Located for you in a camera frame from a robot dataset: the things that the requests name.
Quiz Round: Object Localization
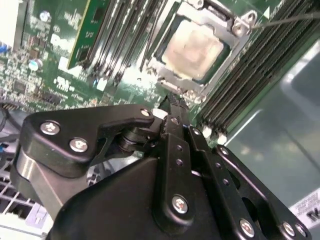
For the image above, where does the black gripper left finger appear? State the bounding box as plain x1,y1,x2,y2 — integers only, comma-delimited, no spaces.
11,92,198,227

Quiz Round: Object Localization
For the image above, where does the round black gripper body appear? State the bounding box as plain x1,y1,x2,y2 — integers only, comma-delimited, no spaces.
51,159,222,240

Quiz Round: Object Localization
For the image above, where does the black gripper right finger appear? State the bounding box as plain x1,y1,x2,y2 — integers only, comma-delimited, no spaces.
178,99,312,240

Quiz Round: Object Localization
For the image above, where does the metal socket cover frame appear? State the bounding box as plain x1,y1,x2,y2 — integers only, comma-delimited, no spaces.
147,0,242,97

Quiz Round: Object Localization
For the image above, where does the silver topped CPU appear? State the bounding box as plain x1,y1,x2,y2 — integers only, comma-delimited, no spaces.
159,18,226,82

